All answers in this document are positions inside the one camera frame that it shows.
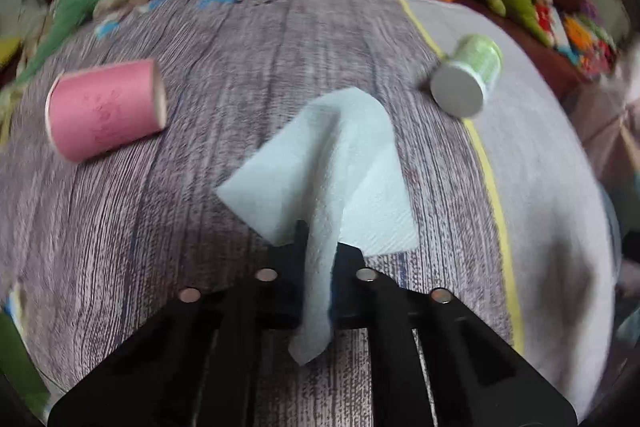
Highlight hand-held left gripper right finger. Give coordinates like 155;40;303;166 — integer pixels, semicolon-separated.
330;242;578;427

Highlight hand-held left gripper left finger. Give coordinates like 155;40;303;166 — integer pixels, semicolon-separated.
47;219;308;427

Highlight white paper tissue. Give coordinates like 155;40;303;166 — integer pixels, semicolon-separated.
215;87;420;365

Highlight wood-grain printed mat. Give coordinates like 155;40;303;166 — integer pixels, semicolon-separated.
0;0;623;427

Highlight green ribbed paper cup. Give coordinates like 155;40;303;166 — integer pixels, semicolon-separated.
430;34;502;118

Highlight pink paper cup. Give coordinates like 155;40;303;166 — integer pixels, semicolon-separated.
45;59;167;164

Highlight green packet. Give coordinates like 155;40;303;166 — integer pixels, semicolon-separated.
0;292;51;414

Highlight white checked cloth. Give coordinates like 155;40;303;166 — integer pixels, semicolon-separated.
575;42;640;192

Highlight pile of colourful toys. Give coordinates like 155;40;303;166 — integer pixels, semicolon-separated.
535;2;618;78

